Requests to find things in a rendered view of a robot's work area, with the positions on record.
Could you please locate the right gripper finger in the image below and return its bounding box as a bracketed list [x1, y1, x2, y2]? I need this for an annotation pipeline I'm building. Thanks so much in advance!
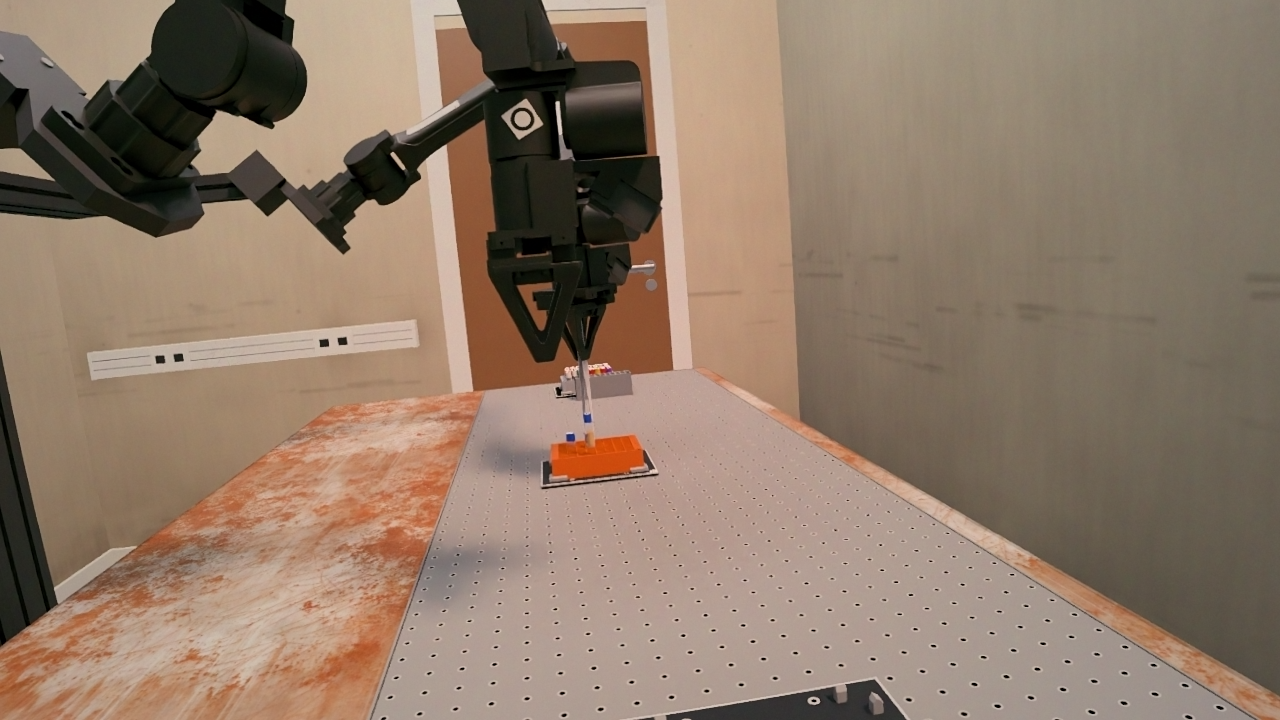
[486, 261, 582, 363]
[513, 282, 562, 343]

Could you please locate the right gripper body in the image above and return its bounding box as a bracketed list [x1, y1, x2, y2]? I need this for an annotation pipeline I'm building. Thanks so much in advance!
[486, 156, 577, 268]

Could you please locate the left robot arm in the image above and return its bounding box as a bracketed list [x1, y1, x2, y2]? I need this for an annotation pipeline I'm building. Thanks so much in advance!
[298, 78, 641, 286]

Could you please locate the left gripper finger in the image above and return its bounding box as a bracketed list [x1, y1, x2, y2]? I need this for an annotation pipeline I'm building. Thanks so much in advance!
[562, 316, 588, 361]
[566, 304, 605, 361]

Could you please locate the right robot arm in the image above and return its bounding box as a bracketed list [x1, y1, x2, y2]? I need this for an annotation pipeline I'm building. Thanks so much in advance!
[41, 0, 663, 234]

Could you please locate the grey slotted rack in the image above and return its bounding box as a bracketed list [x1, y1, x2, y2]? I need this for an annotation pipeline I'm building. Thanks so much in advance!
[573, 370, 634, 401]

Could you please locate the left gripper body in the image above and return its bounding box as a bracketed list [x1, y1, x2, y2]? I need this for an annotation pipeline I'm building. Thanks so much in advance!
[532, 243, 618, 311]

